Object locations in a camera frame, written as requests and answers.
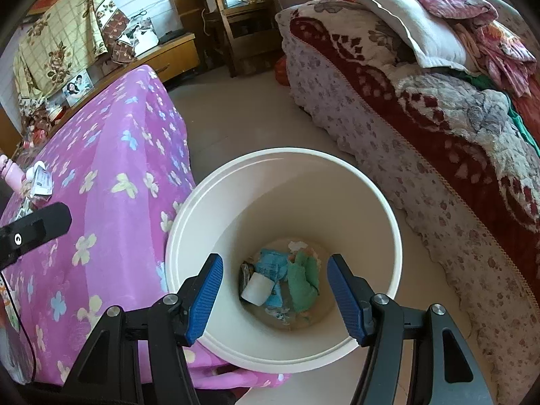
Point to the green pink knitted cloth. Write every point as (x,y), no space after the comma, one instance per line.
(301,282)

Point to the yellow floral cloth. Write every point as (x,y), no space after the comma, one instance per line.
(63,29)

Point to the blue plastic wrapper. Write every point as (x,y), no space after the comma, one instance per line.
(270,265)

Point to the wedding photo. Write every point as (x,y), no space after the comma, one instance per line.
(141,36)

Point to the wooden chair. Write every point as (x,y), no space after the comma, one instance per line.
(242,12)

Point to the white pill bottle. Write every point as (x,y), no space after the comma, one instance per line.
(36,168)

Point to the plastic bucket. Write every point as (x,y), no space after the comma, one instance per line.
(295,202)

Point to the white pillow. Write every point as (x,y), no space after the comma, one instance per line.
(422,29)

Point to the floral covered sofa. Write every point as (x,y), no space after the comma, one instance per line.
(422,135)

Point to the red plastic bag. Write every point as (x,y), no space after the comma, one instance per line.
(280,71)

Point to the pink water bottle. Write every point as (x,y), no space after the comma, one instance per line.
(12,173)

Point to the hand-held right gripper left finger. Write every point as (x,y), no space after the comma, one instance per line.
(206,299)

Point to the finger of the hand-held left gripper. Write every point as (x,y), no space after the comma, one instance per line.
(38,225)

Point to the wooden cabinet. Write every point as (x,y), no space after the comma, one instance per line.
(177,57)

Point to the black box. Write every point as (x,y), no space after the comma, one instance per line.
(172,36)

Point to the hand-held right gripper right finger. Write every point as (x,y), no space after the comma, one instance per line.
(344,299)

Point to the framed couple photo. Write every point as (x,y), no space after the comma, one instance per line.
(77,88)

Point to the clear plastic bag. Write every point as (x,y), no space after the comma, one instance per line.
(40,128)

